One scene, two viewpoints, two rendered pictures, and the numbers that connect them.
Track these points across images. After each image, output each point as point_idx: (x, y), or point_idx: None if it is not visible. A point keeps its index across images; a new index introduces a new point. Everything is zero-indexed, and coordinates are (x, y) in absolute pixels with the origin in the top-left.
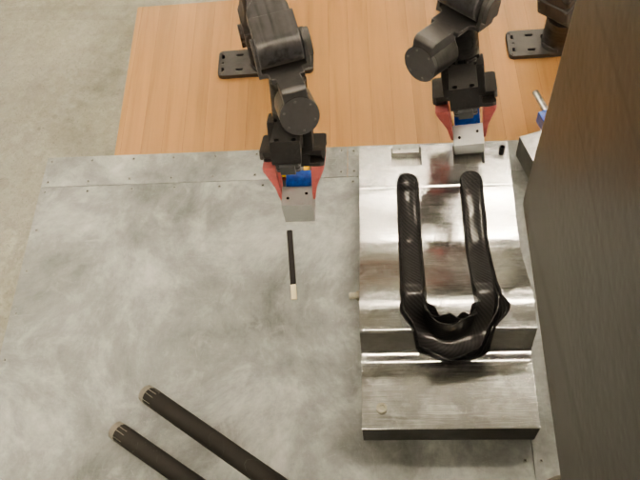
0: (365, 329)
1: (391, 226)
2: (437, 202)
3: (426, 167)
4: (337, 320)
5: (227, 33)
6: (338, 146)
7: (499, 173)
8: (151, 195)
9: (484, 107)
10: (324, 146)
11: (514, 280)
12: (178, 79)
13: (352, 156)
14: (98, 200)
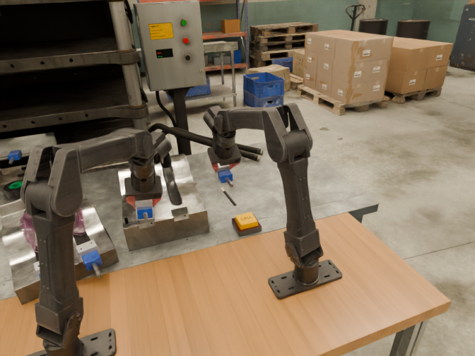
0: (182, 153)
1: (181, 190)
2: (160, 200)
3: (168, 209)
4: (201, 187)
5: (354, 295)
6: (227, 243)
7: (128, 215)
8: (310, 202)
9: None
10: (208, 150)
11: (125, 174)
12: (355, 255)
13: (217, 239)
14: (333, 196)
